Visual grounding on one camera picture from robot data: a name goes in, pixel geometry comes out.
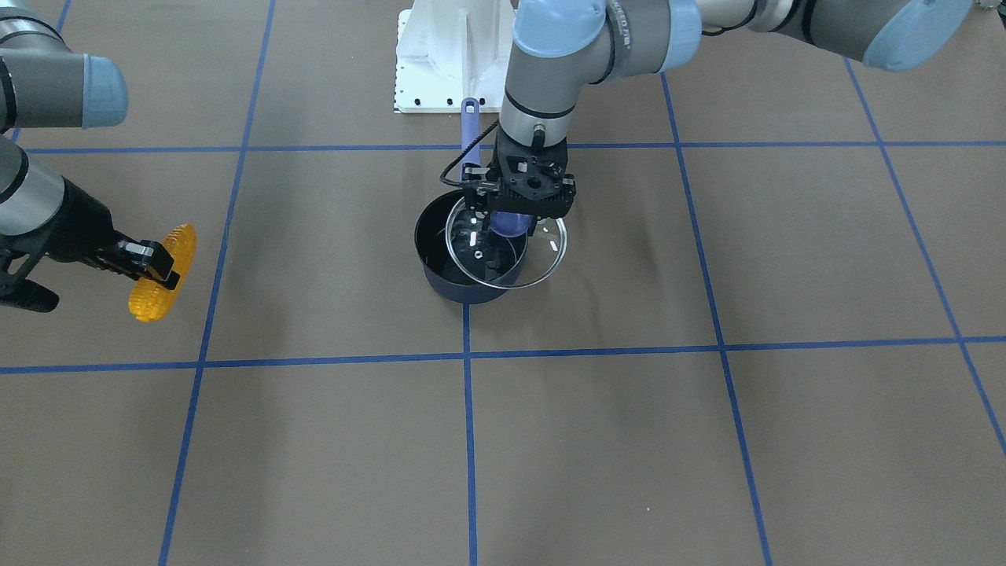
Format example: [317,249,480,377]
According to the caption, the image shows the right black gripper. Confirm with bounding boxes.
[47,182,180,290]

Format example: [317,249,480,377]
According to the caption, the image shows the glass pot lid blue knob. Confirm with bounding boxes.
[443,198,569,290]

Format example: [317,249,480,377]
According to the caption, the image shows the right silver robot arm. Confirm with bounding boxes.
[2,1,181,301]

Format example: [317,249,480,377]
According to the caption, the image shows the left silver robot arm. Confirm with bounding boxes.
[461,1,971,219]

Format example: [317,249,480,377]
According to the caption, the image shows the yellow toy corn cob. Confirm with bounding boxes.
[125,223,197,322]

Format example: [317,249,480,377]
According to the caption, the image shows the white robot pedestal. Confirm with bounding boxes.
[393,1,516,114]

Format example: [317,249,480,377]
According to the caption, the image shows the dark blue saucepan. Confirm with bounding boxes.
[414,97,529,305]

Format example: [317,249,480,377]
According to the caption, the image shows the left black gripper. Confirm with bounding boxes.
[462,138,576,219]

